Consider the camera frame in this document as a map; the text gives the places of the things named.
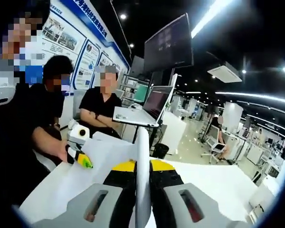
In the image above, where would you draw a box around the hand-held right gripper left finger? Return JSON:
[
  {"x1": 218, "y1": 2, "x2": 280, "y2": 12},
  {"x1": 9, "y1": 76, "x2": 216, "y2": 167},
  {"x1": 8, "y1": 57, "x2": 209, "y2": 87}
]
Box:
[{"x1": 34, "y1": 160, "x2": 137, "y2": 228}]

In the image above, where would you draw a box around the wall poster board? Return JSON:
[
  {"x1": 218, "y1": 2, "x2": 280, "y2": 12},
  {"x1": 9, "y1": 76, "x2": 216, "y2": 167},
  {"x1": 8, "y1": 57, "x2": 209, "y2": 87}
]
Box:
[{"x1": 41, "y1": 0, "x2": 131, "y2": 95}]

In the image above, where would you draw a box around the single white paper sheet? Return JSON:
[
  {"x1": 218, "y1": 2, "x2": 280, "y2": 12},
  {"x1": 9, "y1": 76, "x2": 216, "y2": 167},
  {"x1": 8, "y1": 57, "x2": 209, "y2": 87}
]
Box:
[{"x1": 80, "y1": 129, "x2": 152, "y2": 228}]

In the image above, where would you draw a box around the long ceiling light strip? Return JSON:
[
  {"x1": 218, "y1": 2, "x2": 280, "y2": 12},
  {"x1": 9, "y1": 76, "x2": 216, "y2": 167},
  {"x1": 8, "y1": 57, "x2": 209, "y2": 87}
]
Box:
[
  {"x1": 191, "y1": 0, "x2": 236, "y2": 38},
  {"x1": 215, "y1": 91, "x2": 285, "y2": 106}
]

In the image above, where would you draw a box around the green panel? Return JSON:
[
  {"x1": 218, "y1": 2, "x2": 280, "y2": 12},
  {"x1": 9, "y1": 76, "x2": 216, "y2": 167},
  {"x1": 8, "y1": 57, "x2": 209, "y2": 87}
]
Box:
[{"x1": 134, "y1": 84, "x2": 149, "y2": 103}]

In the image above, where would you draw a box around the white table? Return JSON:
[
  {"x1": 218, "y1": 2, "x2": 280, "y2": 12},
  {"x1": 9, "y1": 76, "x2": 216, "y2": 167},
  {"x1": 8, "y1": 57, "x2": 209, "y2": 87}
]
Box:
[{"x1": 19, "y1": 133, "x2": 259, "y2": 224}]

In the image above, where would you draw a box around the open laptop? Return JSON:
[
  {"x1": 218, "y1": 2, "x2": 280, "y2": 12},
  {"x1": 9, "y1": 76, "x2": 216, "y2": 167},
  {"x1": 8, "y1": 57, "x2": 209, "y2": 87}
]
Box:
[{"x1": 113, "y1": 85, "x2": 174, "y2": 128}]

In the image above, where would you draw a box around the large black monitor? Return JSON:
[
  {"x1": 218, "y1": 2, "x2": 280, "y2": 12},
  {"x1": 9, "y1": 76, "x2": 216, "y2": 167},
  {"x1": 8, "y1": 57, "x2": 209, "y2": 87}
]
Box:
[{"x1": 143, "y1": 13, "x2": 195, "y2": 73}]

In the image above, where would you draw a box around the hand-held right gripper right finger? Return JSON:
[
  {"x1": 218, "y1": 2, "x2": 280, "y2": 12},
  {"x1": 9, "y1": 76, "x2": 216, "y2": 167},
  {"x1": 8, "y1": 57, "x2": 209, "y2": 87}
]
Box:
[{"x1": 150, "y1": 159, "x2": 250, "y2": 228}]

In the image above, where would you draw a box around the person's head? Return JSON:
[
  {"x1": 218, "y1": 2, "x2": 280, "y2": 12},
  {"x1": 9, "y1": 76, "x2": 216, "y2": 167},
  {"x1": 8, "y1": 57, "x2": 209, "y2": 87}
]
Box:
[{"x1": 19, "y1": 0, "x2": 51, "y2": 24}]

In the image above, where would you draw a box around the white neck-worn device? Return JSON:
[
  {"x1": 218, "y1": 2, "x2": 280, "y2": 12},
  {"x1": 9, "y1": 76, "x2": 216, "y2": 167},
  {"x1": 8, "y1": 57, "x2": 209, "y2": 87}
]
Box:
[{"x1": 0, "y1": 86, "x2": 16, "y2": 109}]

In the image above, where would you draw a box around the black bin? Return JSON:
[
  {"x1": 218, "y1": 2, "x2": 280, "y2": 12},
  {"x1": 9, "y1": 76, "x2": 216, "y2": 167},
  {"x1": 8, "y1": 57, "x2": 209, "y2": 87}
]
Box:
[{"x1": 153, "y1": 143, "x2": 169, "y2": 159}]

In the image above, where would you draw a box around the person's black shirt torso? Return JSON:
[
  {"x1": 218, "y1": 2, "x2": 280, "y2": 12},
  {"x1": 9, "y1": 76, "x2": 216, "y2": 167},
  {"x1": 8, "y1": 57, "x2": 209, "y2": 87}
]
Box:
[{"x1": 0, "y1": 83, "x2": 62, "y2": 214}]

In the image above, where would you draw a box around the white swivel chair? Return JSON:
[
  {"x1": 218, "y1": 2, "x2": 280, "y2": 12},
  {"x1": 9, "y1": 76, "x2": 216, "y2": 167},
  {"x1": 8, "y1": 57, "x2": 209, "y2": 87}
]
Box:
[{"x1": 201, "y1": 124, "x2": 226, "y2": 164}]

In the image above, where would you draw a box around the person's left hand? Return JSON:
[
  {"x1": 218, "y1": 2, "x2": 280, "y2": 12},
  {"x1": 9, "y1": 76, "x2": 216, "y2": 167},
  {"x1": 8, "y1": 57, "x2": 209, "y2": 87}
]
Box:
[{"x1": 57, "y1": 140, "x2": 71, "y2": 164}]

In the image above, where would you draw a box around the metal shelf rack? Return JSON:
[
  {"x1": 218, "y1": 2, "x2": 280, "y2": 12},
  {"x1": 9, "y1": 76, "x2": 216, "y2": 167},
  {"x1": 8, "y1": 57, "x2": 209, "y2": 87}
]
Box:
[{"x1": 120, "y1": 73, "x2": 150, "y2": 107}]

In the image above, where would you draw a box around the small dark monitor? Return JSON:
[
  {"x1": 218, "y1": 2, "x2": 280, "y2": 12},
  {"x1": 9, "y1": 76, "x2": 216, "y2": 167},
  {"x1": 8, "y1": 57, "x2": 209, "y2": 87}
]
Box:
[{"x1": 129, "y1": 56, "x2": 145, "y2": 76}]

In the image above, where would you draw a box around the ceiling air conditioner unit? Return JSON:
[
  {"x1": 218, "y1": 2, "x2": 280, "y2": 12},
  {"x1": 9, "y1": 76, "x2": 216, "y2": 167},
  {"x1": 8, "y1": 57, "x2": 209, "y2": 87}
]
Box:
[{"x1": 207, "y1": 62, "x2": 243, "y2": 83}]

